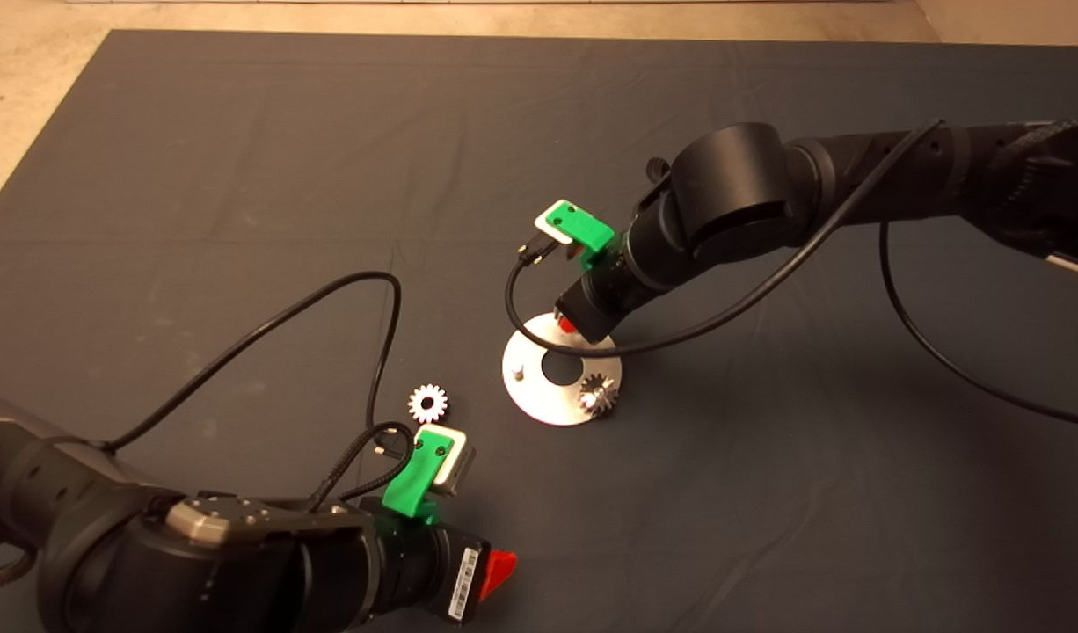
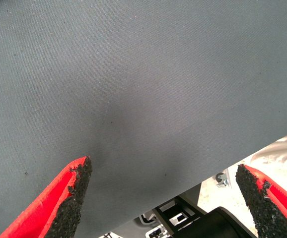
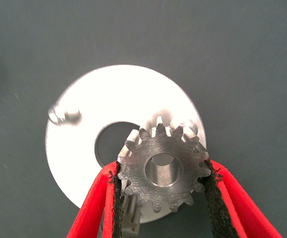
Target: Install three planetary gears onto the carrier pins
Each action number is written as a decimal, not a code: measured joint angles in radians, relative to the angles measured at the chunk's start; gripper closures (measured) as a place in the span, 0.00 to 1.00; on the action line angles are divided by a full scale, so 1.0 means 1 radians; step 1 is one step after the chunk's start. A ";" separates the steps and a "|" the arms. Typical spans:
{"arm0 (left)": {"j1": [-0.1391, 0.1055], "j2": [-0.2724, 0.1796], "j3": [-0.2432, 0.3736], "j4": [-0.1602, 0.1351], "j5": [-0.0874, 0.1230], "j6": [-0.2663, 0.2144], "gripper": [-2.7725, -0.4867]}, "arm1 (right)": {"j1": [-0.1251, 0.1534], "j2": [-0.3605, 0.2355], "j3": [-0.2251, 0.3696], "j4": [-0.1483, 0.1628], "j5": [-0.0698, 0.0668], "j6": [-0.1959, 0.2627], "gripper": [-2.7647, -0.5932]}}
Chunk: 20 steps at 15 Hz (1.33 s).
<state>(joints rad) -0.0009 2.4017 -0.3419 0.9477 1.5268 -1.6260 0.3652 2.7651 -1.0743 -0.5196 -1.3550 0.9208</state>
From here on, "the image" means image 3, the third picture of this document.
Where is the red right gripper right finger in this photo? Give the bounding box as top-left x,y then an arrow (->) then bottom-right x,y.
203,158 -> 283,238

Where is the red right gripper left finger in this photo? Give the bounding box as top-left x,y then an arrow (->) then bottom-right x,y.
66,160 -> 126,238

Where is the dark grey table cloth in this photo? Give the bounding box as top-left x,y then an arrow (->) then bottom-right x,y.
0,0 -> 287,238

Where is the round metal carrier plate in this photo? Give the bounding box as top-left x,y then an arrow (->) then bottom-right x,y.
45,64 -> 208,224

